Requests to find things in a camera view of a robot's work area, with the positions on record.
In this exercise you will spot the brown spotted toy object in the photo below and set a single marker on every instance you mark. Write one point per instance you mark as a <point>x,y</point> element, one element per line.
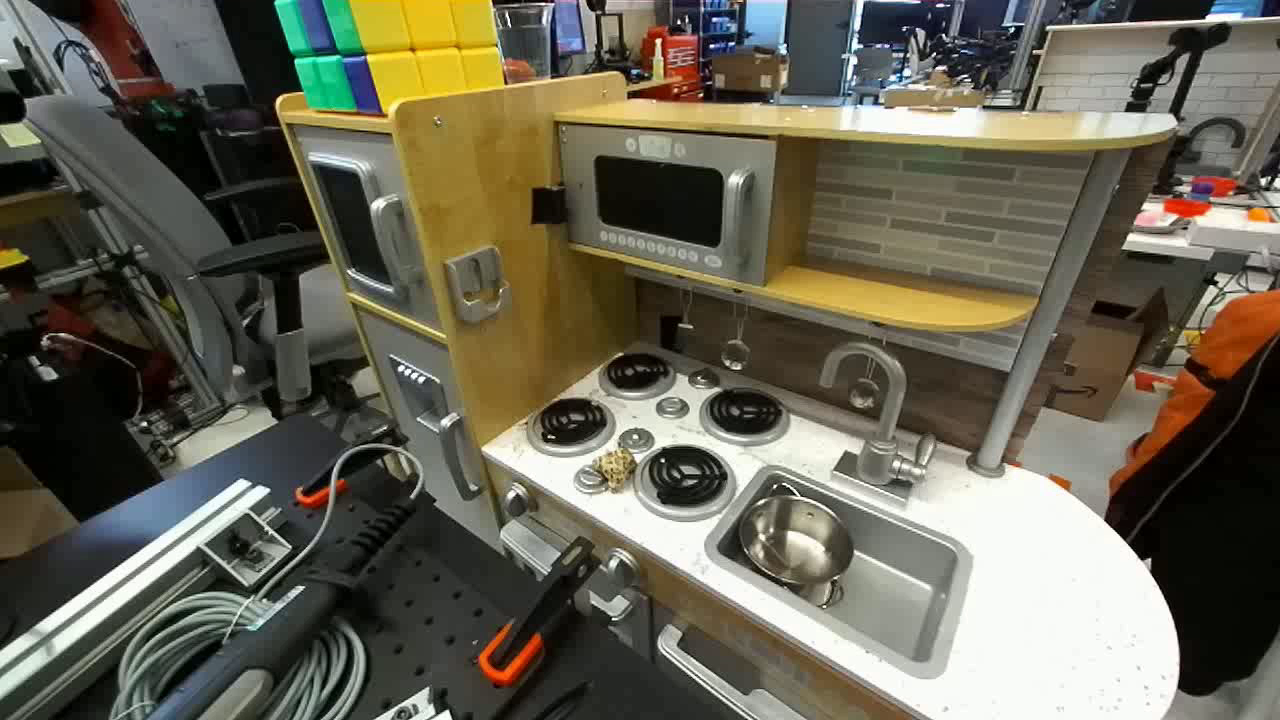
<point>616,467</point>

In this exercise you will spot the silver stove knob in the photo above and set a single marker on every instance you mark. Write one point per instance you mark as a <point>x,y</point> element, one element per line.
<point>675,406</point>
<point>591,480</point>
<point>637,439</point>

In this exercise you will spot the silver metal pot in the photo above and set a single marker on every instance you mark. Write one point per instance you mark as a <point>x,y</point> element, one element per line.
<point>792,542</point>

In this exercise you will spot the silver toy sink basin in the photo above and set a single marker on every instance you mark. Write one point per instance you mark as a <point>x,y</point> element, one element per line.
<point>905,584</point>

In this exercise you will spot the black coil toy burner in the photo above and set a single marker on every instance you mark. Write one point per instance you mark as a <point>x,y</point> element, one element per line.
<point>686,480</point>
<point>747,413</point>
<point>637,372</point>
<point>570,427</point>

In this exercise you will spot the hanging silver toy utensil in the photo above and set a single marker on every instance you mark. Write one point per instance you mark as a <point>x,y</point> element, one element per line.
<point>686,327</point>
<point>732,354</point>

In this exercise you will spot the silver latch on kitchen side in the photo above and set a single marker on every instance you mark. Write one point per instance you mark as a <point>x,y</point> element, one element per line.
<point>478,286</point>

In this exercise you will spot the black clip on kitchen edge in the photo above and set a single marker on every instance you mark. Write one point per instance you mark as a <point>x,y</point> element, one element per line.
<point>545,205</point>

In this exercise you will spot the silver front panel knob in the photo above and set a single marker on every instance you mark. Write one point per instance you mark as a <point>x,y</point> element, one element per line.
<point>519,503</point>

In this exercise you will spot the silver toy microwave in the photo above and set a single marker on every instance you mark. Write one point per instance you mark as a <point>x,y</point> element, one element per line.
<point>747,200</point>

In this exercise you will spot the wooden toy kitchen unit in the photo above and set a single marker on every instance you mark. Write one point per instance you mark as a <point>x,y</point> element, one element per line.
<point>506,200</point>

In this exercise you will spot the grey toy cabinet door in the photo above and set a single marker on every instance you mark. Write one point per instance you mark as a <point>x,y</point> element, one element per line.
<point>415,384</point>

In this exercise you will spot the silver toy faucet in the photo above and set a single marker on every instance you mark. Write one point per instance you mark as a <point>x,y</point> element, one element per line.
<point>884,400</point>

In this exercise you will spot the silver toy oven door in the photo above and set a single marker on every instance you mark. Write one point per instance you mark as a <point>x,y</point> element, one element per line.
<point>394,226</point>

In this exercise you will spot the red box in background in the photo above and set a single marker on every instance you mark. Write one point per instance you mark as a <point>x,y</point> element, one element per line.
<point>679,60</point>

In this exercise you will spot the silver kitchen support pole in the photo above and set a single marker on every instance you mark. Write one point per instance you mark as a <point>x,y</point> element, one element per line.
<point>1054,305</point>

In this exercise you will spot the brown cardboard box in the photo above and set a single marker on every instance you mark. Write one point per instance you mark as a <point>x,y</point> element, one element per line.
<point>1102,362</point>

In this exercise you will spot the grey office chair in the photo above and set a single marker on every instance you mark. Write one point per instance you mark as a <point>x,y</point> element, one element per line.
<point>121,185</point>

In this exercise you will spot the person in orange-black jacket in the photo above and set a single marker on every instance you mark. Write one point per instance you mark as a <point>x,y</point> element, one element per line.
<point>1203,507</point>

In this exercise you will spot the silver mounting bracket plate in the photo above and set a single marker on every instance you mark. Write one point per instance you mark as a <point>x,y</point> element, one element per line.
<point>245,547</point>

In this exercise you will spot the aluminium extrusion rail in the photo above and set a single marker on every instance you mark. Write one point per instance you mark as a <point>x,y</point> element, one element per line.
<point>121,574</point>

